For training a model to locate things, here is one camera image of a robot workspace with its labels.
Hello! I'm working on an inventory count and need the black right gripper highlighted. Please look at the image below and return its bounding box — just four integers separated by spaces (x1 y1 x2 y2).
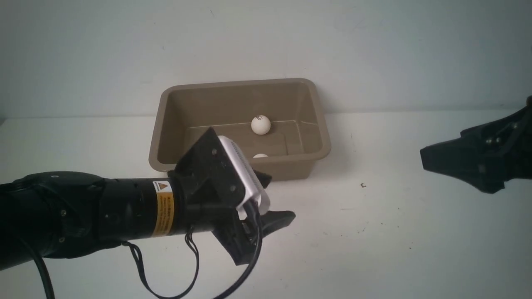
420 96 532 194

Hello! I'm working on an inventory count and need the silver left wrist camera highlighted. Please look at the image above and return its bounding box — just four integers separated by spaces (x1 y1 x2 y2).
218 135 271 216

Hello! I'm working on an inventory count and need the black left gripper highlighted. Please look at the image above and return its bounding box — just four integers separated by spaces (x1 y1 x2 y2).
168 127 296 265

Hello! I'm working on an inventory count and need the tan plastic storage bin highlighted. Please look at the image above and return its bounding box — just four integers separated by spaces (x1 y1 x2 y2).
148 78 331 181

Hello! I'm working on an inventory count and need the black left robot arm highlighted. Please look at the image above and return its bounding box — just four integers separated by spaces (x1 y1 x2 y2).
0 128 272 270

